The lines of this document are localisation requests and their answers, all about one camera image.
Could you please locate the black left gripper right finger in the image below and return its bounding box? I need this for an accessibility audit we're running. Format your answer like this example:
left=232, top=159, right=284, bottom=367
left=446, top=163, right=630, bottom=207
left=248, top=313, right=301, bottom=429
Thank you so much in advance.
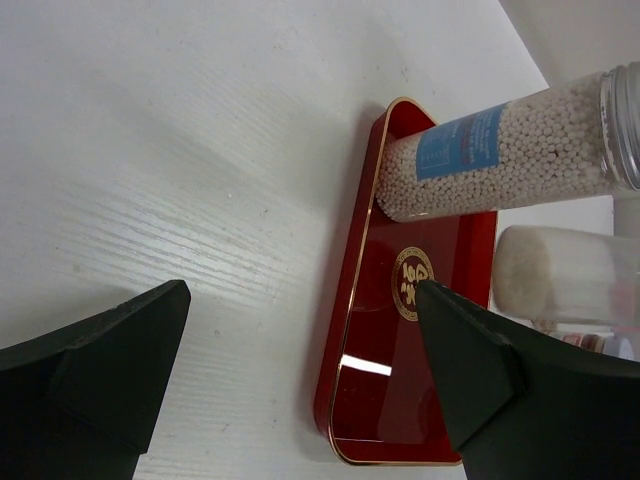
left=416, top=280, right=639, bottom=479

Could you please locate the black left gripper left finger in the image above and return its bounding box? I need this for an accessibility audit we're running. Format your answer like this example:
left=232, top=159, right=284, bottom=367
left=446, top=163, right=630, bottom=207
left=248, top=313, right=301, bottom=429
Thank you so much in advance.
left=1, top=280, right=191, bottom=479

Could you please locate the yellow-lid spice bottle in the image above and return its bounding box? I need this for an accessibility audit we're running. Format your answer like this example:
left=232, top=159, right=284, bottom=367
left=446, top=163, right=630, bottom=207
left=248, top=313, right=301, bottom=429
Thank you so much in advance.
left=492, top=225, right=639, bottom=327

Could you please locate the silver-lid white peppercorn bottle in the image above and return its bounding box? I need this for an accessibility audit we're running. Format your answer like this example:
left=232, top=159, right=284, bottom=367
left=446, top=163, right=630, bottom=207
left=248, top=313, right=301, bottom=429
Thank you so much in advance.
left=376, top=62, right=639, bottom=222

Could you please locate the red lacquer tray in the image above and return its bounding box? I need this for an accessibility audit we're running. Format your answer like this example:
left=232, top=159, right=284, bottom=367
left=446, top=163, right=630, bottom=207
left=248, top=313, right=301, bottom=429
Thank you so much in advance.
left=313, top=97, right=497, bottom=466

